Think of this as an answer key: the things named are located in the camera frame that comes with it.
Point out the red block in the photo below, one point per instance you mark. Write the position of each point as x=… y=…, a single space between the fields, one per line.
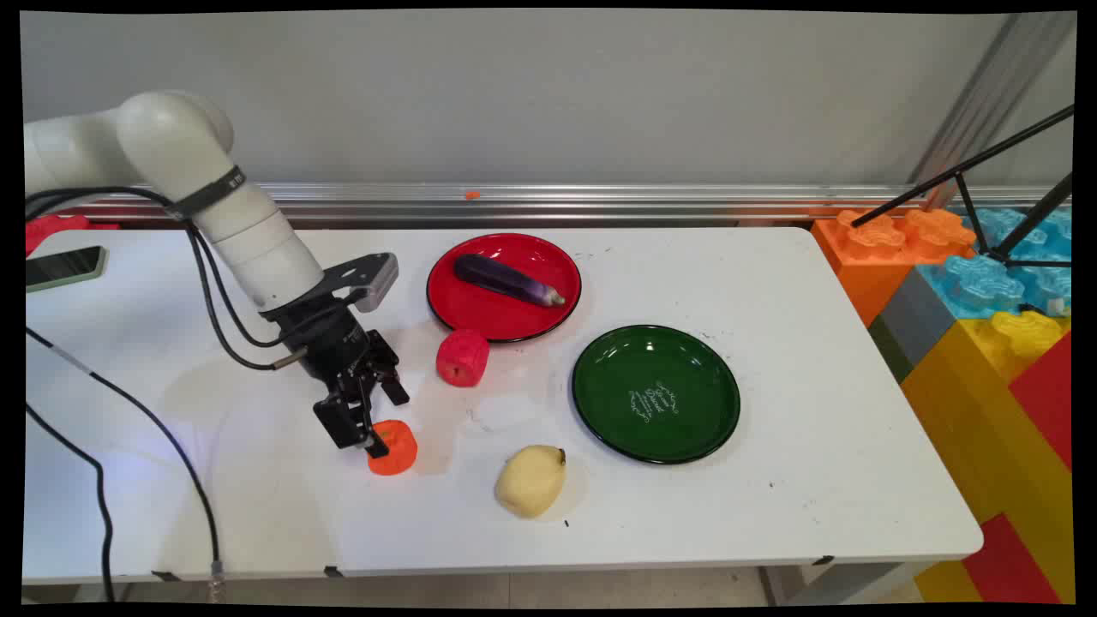
x=51 y=228

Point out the grey table leg frame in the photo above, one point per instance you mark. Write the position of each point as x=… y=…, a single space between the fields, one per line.
x=857 y=580

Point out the pale yellow toy pear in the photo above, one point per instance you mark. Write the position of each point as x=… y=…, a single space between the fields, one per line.
x=530 y=484

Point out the large yellow toy brick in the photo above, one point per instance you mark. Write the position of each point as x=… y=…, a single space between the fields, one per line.
x=968 y=411

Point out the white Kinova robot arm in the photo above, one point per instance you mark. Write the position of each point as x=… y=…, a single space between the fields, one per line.
x=171 y=146

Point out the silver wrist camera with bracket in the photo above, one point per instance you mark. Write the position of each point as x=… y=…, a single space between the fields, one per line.
x=379 y=278

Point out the dark green plate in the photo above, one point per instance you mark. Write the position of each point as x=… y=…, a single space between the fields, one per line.
x=656 y=394

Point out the large blue toy brick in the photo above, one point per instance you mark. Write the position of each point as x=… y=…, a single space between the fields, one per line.
x=986 y=283

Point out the slanted aluminium post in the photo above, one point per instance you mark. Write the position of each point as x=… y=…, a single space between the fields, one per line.
x=986 y=103

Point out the black tripod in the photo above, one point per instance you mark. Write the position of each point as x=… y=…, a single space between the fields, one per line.
x=1034 y=214

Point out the orange toy fruit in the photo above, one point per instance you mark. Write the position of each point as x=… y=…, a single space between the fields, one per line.
x=397 y=456

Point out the large orange toy brick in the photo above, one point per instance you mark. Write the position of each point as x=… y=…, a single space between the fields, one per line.
x=866 y=266

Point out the smartphone with green case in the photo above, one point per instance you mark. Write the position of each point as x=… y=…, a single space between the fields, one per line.
x=64 y=267

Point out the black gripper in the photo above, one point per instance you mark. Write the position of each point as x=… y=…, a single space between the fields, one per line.
x=330 y=343

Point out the purple toy eggplant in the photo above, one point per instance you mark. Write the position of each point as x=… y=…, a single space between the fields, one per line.
x=497 y=276

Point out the large red toy brick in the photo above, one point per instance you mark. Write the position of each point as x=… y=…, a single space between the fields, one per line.
x=1011 y=566
x=1050 y=403

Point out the red plate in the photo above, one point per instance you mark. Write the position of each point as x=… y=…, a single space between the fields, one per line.
x=497 y=317

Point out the large grey toy brick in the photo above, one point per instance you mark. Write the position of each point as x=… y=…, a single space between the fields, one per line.
x=913 y=330

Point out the aluminium rail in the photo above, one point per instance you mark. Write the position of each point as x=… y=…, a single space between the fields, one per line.
x=600 y=206

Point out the red toy apple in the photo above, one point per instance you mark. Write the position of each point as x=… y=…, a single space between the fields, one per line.
x=463 y=358

